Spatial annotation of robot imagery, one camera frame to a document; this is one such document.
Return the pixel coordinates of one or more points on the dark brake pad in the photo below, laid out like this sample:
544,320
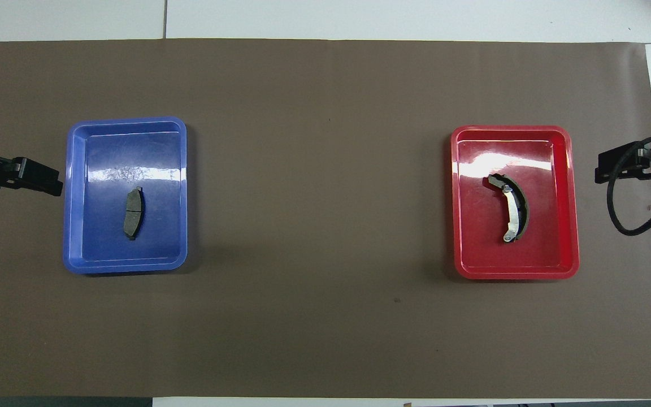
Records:
132,212

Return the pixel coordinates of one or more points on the blue plastic tray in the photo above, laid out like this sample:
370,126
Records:
161,243

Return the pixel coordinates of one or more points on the red plastic tray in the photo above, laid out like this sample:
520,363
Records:
472,237

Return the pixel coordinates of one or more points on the brown table mat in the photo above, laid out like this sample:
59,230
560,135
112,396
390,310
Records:
325,226

